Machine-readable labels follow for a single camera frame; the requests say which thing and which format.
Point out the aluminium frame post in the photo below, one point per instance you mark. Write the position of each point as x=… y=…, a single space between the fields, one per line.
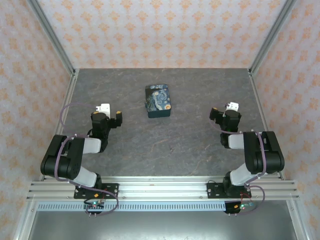
x=51 y=32
x=274 y=32

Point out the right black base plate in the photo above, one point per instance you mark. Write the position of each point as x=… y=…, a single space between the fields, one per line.
x=212 y=190

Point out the grey metal panel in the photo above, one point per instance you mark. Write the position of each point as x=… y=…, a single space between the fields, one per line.
x=160 y=225

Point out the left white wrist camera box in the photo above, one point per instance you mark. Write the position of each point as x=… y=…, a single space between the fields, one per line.
x=103 y=108

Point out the starry night print tin box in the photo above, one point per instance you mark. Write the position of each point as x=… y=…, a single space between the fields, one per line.
x=158 y=100

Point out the right controller circuit board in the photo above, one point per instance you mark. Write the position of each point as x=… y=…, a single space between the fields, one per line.
x=243 y=206

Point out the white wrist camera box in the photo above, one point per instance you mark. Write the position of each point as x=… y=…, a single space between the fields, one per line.
x=233 y=105
x=103 y=108

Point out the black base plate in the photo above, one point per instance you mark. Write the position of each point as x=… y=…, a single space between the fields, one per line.
x=212 y=190
x=112 y=190

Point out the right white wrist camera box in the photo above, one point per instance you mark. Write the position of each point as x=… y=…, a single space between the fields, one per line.
x=233 y=105

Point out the left aluminium side rail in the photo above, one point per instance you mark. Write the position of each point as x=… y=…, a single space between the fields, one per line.
x=68 y=100

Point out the left aluminium frame post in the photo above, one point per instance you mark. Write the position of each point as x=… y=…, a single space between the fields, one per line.
x=51 y=32

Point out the right aluminium side rail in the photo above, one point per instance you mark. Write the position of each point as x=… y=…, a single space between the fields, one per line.
x=260 y=100

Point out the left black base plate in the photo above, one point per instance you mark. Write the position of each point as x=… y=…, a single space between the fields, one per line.
x=112 y=190

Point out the right aluminium frame post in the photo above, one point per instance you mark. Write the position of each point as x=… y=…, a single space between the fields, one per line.
x=274 y=32

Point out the left controller circuit board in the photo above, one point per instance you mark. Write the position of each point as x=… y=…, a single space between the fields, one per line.
x=95 y=205

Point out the aluminium mounting rail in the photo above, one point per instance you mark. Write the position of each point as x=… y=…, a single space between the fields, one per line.
x=162 y=190

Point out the controller circuit board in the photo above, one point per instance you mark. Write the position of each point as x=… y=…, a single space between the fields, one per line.
x=243 y=206
x=95 y=205

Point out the aluminium side rail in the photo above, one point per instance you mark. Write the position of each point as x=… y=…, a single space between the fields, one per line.
x=68 y=100
x=260 y=100

